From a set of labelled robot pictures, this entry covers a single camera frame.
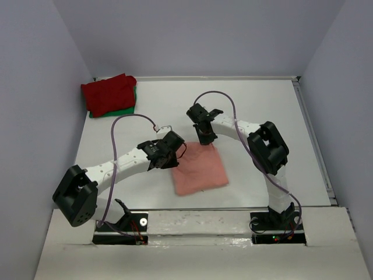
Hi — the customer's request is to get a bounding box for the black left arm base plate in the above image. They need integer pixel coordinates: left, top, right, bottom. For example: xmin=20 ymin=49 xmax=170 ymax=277
xmin=92 ymin=211 xmax=149 ymax=246

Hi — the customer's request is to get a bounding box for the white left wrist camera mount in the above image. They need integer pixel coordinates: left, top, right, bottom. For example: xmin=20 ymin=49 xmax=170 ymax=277
xmin=156 ymin=125 xmax=173 ymax=139

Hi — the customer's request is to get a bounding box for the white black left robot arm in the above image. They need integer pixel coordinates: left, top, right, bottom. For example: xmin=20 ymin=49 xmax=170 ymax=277
xmin=52 ymin=130 xmax=185 ymax=230

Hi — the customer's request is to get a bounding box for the folded dark red t-shirt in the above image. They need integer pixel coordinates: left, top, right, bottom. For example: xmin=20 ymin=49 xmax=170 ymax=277
xmin=80 ymin=73 xmax=137 ymax=118

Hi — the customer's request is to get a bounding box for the salmon pink t-shirt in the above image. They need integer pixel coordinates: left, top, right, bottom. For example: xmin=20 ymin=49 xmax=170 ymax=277
xmin=171 ymin=142 xmax=229 ymax=196

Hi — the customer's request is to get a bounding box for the folded green t-shirt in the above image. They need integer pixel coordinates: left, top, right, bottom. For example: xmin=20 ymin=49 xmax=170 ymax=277
xmin=89 ymin=86 xmax=137 ymax=118

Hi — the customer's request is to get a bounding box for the aluminium table edge rail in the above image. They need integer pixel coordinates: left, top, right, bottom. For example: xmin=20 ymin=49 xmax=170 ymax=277
xmin=291 ymin=76 xmax=339 ymax=207

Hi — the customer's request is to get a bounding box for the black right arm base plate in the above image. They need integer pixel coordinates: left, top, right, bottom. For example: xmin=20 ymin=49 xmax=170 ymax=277
xmin=249 ymin=211 xmax=307 ymax=245

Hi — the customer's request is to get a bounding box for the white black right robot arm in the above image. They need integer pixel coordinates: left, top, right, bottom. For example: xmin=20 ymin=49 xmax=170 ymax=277
xmin=186 ymin=103 xmax=299 ymax=231

